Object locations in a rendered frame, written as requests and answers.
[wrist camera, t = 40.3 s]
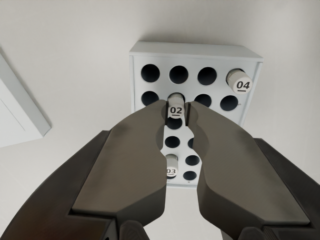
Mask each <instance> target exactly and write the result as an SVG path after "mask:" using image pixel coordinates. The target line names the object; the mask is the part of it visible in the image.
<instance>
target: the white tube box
mask: <svg viewBox="0 0 320 240"><path fill-rule="evenodd" d="M263 62H264V58H263V57H261V56H260V55H258V54H256V53H255V52H253V51H251V50H249V49H248V48H246V47H244V46H230V45H211V44H191V43H172V42H153V41H137V42H136V43H135V45H134V46H133V47H132V48H131V50H130V51H129V66H130V98H131V113H134V112H136V111H138V110H140V109H142V108H144V107H146V106H148V105H150V104H152V103H154V102H156V101H158V100H166V101H168V97H169V96H170V94H172V93H175V92H178V93H181V94H182V95H183V100H184V103H186V102H191V101H197V102H199V103H201V104H202V105H204V106H206V107H208V108H210V109H212V110H214V111H215V112H217V113H219V114H221V115H223V116H225V117H226V118H228V119H230V120H231V121H233V122H235V123H236V124H238V125H239V126H240V127H243V124H244V121H245V118H246V115H247V112H248V109H249V106H250V102H251V99H252V96H253V93H254V90H255V87H256V84H257V81H258V78H259V75H260V71H261V68H262V65H263ZM233 69H240V70H241V71H243V72H244V73H246V74H247V75H248V76H249V77H250V78H251V79H252V82H253V85H252V88H251V90H250V91H249V92H248V93H246V94H244V95H238V94H236V93H234V92H233V91H232V89H231V88H230V86H229V84H228V82H227V81H226V76H227V74H228V73H229V72H230V71H231V70H233ZM193 139H194V135H193V133H192V131H191V130H190V129H189V128H188V127H187V126H185V118H184V115H183V116H182V117H180V118H178V119H174V118H171V117H170V116H169V115H168V123H167V125H165V127H164V139H163V148H162V150H161V153H162V154H163V155H164V156H165V155H167V154H174V155H176V156H177V161H178V167H179V171H178V174H177V175H175V176H172V177H170V176H167V188H180V189H197V185H198V180H199V175H200V169H201V165H202V162H201V159H200V157H199V156H198V154H197V153H196V152H195V151H194V150H193V148H192V145H193Z"/></svg>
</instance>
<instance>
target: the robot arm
mask: <svg viewBox="0 0 320 240"><path fill-rule="evenodd" d="M168 109H169V101H166V100H158V101H156V102H154V103H152V104H150V105H148V106H146V107H144V108H142V109H140V110H138V111H136V112H134V113H132V114H131V115H129V116H127V117H126V118H124V119H123V120H121V121H120V122H119V123H117V124H116V125H115V126H114V127H113V128H111V129H110V130H102V131H101V132H100V133H99V134H98V135H96V136H95V137H94V138H93V139H92V140H90V141H89V142H88V143H87V144H86V145H84V146H83V147H82V148H81V149H80V150H79V151H77V152H76V153H75V154H74V155H73V156H71V157H70V158H69V159H68V160H67V161H65V162H64V163H63V164H62V165H61V166H59V167H58V168H57V169H56V170H55V171H54V172H53V173H52V174H50V176H48V177H47V178H46V179H45V180H44V181H43V182H42V183H41V184H40V186H38V187H37V188H36V190H35V191H34V192H33V193H32V194H31V195H30V196H29V198H28V199H27V200H26V201H25V202H24V204H23V205H22V206H21V208H20V209H19V210H18V212H17V213H16V214H15V216H14V217H13V219H12V220H11V222H10V223H9V225H8V226H7V228H6V229H5V231H4V233H3V234H2V236H1V237H0V240H150V239H149V237H148V235H147V233H146V231H145V230H144V228H143V227H145V226H146V225H148V224H150V223H151V222H153V221H154V220H156V219H158V218H159V217H160V216H161V215H162V214H163V213H164V210H165V199H166V187H167V159H166V157H165V156H164V155H163V154H162V153H161V150H162V148H163V139H164V127H165V125H167V123H168ZM184 118H185V126H187V127H188V128H189V129H190V130H191V131H192V133H193V135H194V139H193V145H192V148H193V150H194V151H195V152H196V153H197V154H198V156H199V157H200V159H201V162H202V165H201V169H200V175H199V180H198V185H197V197H198V204H199V211H200V214H201V215H202V217H203V218H204V219H205V220H207V221H208V222H209V223H211V224H213V225H214V226H216V227H217V228H219V229H220V231H221V235H222V239H223V240H320V184H318V183H317V182H316V181H315V180H314V179H312V178H311V177H310V176H309V175H307V174H306V173H305V172H303V171H302V170H301V169H300V168H298V167H297V166H296V165H295V164H293V163H292V162H291V161H290V160H288V159H287V158H286V157H284V156H283V155H282V154H281V153H279V152H278V151H277V150H276V149H274V148H273V147H272V146H271V145H270V144H268V143H267V142H266V141H265V140H263V139H262V138H253V137H252V136H251V135H250V134H249V133H248V132H247V131H246V130H244V129H243V128H242V127H240V126H239V125H238V124H236V123H235V122H233V121H231V120H230V119H228V118H226V117H225V116H223V115H221V114H219V113H217V112H215V111H214V110H212V109H210V108H208V107H206V106H204V105H202V104H201V103H199V102H197V101H191V102H186V103H185V114H184Z"/></svg>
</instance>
